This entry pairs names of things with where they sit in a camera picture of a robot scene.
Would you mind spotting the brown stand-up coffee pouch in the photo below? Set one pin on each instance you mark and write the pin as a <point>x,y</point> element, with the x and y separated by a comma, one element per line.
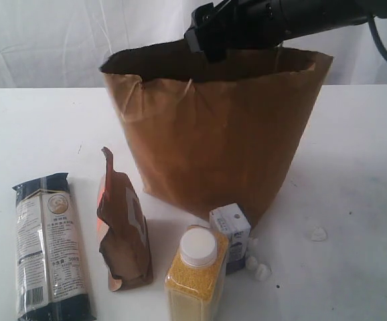
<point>122,231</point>

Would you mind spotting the small white garlic clove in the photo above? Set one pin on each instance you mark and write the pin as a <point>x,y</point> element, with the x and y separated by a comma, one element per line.
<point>251,263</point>

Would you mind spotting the yellow millet bottle white cap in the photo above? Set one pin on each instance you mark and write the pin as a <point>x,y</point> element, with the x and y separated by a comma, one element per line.
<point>195,279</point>

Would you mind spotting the brown paper bag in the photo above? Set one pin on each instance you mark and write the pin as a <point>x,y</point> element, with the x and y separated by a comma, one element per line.
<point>207,135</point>

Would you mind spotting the small white milk carton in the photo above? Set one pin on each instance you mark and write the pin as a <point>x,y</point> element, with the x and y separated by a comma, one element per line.
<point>231,221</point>

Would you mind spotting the dark blue pasta packet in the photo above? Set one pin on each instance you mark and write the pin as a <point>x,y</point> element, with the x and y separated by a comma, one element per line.
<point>50,281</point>

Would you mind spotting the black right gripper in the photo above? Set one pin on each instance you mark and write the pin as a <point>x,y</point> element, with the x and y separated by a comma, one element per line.
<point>236,25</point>

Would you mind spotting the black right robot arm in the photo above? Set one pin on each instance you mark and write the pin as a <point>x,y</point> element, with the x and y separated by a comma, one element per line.
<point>311,17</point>

